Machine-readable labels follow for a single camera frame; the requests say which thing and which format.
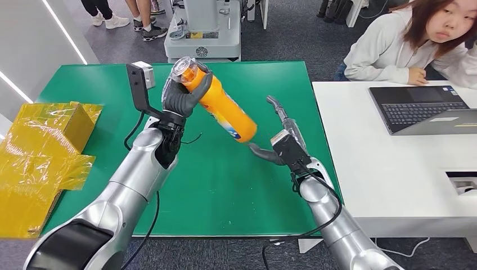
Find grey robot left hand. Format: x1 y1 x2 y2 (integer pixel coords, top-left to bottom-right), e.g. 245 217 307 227
161 61 214 120

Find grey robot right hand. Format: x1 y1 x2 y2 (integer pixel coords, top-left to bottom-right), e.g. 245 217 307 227
248 96 308 167

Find person's hand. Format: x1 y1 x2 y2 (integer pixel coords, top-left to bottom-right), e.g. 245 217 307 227
406 68 429 87

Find orange detergent bottle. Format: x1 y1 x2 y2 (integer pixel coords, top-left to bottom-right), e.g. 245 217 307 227
169 56 258 144

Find dark grey laptop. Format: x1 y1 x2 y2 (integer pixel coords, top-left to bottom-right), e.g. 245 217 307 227
368 85 477 137

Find green table mat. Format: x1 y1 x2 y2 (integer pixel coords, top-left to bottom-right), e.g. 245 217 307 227
37 61 341 237

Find person's bare legs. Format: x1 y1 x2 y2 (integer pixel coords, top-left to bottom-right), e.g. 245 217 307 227
124 0 168 42

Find white desk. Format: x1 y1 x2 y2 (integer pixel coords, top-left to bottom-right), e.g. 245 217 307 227
312 81 477 254

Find white furniture leg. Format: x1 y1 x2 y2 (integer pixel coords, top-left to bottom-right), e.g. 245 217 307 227
344 0 370 29
246 0 269 32

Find black objects on floor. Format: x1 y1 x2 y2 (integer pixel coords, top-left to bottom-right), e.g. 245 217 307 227
316 0 353 26

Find person's legs in black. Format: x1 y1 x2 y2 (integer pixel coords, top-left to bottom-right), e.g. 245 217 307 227
80 0 131 30

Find large yellow film-wrapped box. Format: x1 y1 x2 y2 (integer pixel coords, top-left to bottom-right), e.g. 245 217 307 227
0 102 104 239

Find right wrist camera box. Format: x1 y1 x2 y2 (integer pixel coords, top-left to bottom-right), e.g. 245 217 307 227
270 129 312 169

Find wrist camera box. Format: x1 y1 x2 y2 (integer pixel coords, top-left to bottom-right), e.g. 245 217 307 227
270 129 312 169
126 61 165 116

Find thin black wire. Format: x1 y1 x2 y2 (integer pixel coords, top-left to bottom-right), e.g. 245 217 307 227
181 132 203 145

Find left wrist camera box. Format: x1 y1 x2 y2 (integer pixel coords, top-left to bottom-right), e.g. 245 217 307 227
126 61 165 116

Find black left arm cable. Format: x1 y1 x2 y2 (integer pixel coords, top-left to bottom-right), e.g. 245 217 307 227
121 111 161 270

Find large white table bracket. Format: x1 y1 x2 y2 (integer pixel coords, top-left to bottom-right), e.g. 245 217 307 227
298 238 323 254

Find white cable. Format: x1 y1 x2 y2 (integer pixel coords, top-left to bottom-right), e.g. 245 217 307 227
374 237 431 258

